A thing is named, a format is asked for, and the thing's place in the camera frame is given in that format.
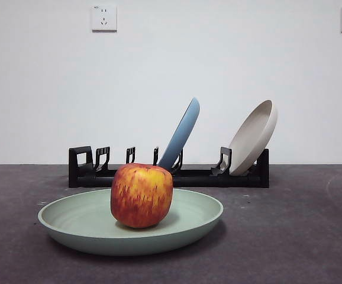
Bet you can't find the red yellow apple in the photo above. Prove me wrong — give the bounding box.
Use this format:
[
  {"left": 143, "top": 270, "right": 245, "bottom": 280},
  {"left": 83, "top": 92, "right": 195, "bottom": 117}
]
[{"left": 111, "top": 163, "right": 174, "bottom": 229}]

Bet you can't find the green plate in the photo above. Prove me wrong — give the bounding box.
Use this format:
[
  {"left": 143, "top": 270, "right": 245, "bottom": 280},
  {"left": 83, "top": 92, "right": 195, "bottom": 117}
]
[{"left": 37, "top": 188, "right": 224, "bottom": 257}]

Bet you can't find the blue plate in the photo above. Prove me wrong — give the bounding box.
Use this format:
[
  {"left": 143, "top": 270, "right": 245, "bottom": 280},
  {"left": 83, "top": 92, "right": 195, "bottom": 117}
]
[{"left": 157, "top": 97, "right": 201, "bottom": 168}]

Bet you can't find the black plate rack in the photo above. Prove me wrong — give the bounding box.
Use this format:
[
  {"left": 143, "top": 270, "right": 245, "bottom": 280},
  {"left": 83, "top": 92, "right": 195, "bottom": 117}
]
[{"left": 68, "top": 145, "right": 270, "bottom": 189}]

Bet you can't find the beige plate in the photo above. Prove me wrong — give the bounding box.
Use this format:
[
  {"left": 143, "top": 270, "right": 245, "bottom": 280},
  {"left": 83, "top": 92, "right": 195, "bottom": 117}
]
[{"left": 228, "top": 99, "right": 279, "bottom": 176}]

